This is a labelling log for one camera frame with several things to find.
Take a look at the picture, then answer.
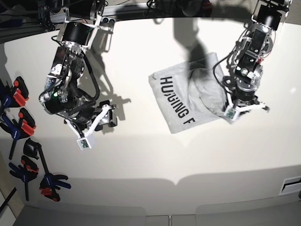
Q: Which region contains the black cable bundle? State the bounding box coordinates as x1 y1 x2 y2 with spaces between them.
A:
35 0 59 31

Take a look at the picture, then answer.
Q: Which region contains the black strip at table edge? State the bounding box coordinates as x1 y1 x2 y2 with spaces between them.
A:
0 187 16 213

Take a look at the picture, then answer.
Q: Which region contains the large black bar clamp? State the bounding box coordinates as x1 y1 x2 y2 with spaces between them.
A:
23 138 71 202

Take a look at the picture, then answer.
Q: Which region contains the gripper right of image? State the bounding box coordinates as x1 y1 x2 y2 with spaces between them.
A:
223 82 270 121

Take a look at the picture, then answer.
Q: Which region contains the blue orange bar clamp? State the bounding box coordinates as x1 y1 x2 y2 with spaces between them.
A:
8 155 39 201
0 76 29 111
0 107 36 160

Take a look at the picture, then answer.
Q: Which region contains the upper blue orange bar clamp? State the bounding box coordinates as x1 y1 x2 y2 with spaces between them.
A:
0 76 29 111

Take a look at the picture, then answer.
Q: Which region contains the gripper left of image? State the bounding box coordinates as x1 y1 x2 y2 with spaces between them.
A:
64 101 118 150

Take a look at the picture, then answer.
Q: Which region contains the grey T-shirt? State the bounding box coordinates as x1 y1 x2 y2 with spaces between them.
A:
149 52 230 134

